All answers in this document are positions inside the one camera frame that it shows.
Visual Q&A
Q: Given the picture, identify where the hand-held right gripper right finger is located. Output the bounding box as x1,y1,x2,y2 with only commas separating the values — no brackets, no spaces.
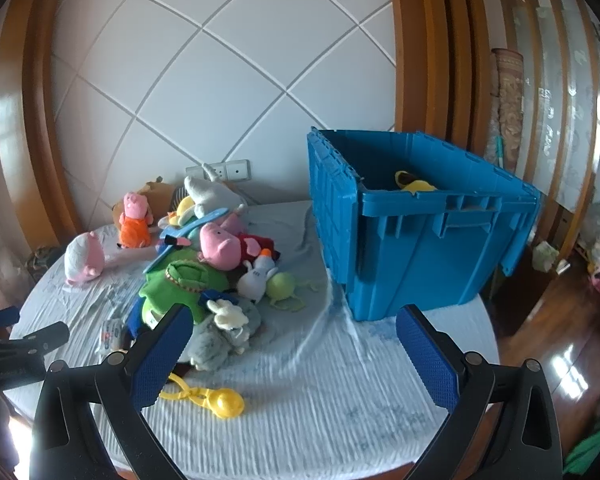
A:
395,304,566,480

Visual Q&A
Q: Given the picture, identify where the light green ball plush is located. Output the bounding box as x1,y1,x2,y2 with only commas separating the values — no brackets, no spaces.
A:
265,272,321,313

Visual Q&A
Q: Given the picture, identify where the wooden wall trim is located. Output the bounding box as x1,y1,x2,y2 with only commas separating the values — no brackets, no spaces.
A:
0,0,86,311
387,0,491,161

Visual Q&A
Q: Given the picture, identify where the light green bag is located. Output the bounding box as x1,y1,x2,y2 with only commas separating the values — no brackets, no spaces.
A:
532,241,561,272

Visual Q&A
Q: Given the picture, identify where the pig plush in red dress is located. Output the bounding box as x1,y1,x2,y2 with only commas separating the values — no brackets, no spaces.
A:
199,222,281,271

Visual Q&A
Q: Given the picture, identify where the yellow duck plush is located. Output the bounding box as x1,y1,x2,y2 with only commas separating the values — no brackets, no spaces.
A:
167,196,201,228

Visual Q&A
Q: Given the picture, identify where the yellow plastic clip toy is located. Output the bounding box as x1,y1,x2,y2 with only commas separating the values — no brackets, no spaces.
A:
159,372,245,420

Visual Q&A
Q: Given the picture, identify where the white snowman plush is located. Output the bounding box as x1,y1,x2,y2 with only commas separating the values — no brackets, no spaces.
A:
236,249,280,303

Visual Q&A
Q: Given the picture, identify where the grey shark plush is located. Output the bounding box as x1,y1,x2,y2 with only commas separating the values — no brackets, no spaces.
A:
184,175,250,221

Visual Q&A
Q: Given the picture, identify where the brown plush toy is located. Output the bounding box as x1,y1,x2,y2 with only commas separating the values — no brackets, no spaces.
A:
111,176,181,221

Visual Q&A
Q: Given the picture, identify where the green plush toy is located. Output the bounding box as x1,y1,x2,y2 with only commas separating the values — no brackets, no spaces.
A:
140,258,231,331

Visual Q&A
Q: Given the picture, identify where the blue plastic storage crate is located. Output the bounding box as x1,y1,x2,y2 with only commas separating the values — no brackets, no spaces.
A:
307,127,543,322

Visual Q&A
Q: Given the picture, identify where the grey rabbit plush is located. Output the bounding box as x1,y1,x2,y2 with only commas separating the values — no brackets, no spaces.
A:
187,299,263,371

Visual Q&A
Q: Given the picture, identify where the green cloth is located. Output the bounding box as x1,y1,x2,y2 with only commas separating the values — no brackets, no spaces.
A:
562,395,600,480

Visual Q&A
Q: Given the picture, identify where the blue and yellow plush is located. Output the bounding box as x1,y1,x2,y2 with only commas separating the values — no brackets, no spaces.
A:
145,207,231,273

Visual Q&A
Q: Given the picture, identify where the small white packet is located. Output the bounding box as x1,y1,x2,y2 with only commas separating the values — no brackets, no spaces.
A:
97,320,126,356

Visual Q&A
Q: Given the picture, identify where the rolled patterned carpet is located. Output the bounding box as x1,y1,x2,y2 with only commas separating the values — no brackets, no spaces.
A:
490,49,525,171

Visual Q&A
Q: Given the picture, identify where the white wall socket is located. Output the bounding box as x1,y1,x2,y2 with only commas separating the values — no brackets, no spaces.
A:
186,159,251,183

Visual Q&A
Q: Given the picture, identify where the wooden framed glass door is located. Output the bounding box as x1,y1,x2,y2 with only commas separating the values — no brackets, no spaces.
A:
490,0,600,211

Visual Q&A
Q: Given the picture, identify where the pig plush in orange dress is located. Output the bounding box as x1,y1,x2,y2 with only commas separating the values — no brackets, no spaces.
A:
117,191,156,250

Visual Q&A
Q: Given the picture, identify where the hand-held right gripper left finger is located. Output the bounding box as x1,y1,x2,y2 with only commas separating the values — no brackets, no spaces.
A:
29,302,196,480

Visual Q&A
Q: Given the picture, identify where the pink and white pig plush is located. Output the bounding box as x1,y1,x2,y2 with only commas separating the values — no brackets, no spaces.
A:
64,232,106,288

